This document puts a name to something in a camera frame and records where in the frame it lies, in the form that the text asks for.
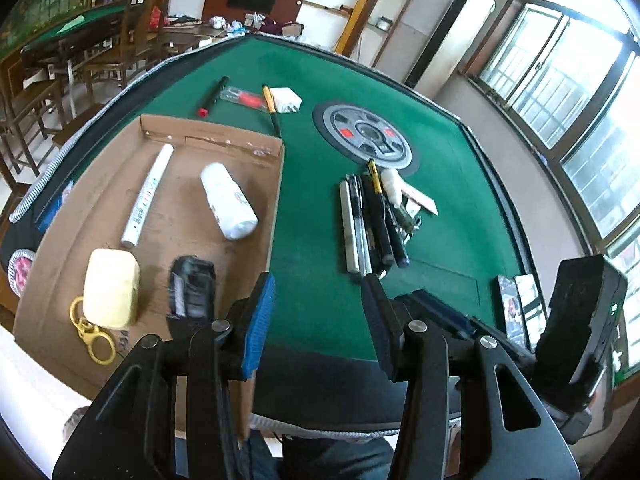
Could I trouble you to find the white marker pen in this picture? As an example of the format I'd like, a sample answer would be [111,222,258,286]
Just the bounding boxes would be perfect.
[121,143,175,249]

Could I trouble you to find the silver pen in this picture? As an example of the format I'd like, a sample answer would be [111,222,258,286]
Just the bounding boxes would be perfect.
[339,180,362,274]

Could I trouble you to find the black marker with purple cap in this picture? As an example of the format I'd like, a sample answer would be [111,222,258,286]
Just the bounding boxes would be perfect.
[384,205,411,267]

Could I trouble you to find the shallow cardboard box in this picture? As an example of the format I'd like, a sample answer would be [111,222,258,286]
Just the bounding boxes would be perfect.
[12,114,286,441]

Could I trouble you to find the large framed window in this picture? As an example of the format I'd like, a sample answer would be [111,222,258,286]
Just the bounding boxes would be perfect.
[465,0,640,266]

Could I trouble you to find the slim yellow and black pen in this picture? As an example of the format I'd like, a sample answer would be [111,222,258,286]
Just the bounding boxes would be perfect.
[262,85,283,137]

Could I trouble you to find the small black gadget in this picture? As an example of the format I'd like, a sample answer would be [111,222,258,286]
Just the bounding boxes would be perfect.
[166,256,217,320]

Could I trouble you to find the wooden chair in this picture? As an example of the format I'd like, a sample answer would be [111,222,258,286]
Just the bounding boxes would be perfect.
[82,0,182,92]

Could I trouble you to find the thick yellow and black pen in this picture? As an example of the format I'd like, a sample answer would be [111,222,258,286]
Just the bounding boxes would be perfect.
[367,159,385,197]

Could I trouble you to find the black smartphone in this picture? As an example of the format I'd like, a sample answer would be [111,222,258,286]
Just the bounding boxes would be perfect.
[515,274,548,351]
[497,275,526,348]

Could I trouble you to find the clear plastic pen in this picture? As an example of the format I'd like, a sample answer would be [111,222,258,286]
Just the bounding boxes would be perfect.
[348,174,373,273]

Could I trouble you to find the person's dark trousers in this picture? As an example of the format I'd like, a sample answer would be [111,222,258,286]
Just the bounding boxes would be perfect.
[247,432,398,480]

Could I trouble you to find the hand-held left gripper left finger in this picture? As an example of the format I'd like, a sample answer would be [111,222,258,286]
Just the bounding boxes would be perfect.
[52,272,277,480]

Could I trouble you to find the green landscape wall painting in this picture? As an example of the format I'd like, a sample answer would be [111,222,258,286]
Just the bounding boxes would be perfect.
[0,0,103,61]

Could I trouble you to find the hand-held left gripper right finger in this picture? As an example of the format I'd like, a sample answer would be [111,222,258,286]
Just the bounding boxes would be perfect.
[360,272,581,480]

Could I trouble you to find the round grey table panel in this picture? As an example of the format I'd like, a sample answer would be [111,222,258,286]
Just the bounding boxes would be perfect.
[312,101,422,177]

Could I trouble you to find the clear packet with red item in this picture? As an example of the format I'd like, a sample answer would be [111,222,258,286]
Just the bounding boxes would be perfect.
[220,86,268,110]

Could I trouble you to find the black pen with red cap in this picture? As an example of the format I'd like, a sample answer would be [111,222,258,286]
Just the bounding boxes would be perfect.
[196,76,230,118]

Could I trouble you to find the small white bottle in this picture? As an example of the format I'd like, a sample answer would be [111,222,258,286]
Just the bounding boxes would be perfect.
[380,167,405,206]

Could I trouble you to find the large white plastic bottle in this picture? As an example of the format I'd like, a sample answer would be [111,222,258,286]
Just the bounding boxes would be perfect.
[200,162,259,241]

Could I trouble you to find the brown television cabinet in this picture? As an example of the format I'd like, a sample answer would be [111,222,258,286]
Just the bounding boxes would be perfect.
[202,0,306,32]

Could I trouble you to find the white tower air conditioner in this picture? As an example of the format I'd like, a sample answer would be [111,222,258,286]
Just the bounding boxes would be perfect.
[405,0,496,96]

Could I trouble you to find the thin black pen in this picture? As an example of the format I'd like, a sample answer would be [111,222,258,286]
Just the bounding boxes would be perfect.
[356,172,387,281]

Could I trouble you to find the pink round patterned patch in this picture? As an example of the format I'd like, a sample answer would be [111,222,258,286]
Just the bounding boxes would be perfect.
[7,249,38,298]

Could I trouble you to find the thick black marker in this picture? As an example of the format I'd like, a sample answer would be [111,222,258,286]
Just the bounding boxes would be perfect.
[361,177,396,266]

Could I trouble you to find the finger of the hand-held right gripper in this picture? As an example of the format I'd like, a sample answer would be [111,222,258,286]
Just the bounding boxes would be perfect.
[395,289,538,366]

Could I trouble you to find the cream earbuds case with keyring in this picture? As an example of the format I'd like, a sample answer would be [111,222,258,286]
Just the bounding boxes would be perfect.
[69,248,141,366]

